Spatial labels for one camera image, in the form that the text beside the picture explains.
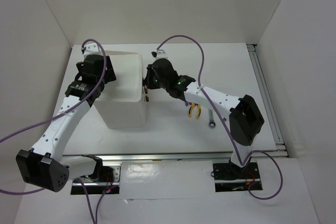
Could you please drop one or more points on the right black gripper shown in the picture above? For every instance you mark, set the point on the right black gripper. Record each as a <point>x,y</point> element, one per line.
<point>147,81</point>

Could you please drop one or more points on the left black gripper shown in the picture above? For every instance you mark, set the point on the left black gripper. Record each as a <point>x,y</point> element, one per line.
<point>110,74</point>

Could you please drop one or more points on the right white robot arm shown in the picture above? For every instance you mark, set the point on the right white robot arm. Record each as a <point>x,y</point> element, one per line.
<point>241,116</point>

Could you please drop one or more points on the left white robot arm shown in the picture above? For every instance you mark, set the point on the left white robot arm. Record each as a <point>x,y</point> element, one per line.
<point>43,165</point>

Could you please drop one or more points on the white drawer cabinet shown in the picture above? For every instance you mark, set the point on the white drawer cabinet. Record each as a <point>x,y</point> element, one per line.
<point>122,103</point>

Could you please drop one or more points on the large ratchet wrench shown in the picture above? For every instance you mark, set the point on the large ratchet wrench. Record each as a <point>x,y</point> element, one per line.
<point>211,123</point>

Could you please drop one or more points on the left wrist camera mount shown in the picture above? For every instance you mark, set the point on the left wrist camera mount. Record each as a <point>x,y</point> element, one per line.
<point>91,48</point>

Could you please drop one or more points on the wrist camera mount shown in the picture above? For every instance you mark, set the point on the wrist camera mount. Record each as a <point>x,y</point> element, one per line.
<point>159,53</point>
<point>91,48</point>

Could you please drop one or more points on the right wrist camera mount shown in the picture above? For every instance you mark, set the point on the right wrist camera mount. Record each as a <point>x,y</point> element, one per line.
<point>159,53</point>

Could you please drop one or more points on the aluminium rail front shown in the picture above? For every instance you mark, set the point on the aluminium rail front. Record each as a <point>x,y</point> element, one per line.
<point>162,157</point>

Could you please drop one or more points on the aluminium rail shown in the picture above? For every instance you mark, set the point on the aluminium rail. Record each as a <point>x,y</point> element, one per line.
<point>281,150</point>
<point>162,157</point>

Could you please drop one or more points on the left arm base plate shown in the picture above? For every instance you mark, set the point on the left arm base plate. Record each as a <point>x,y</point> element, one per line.
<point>108,181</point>

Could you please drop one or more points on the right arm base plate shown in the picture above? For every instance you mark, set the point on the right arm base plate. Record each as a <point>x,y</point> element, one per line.
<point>226,181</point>

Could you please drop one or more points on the aluminium rail right side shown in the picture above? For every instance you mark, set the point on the aluminium rail right side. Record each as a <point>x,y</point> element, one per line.
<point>281,150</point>

